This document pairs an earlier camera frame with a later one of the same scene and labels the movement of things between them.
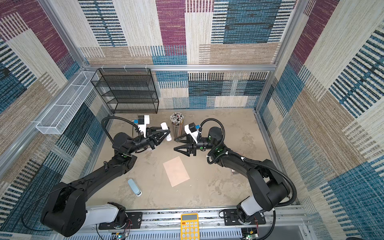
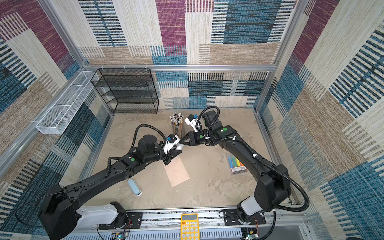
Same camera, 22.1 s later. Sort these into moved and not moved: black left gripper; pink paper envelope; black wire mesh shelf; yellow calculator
Moved: black left gripper
Not moved: black wire mesh shelf; pink paper envelope; yellow calculator
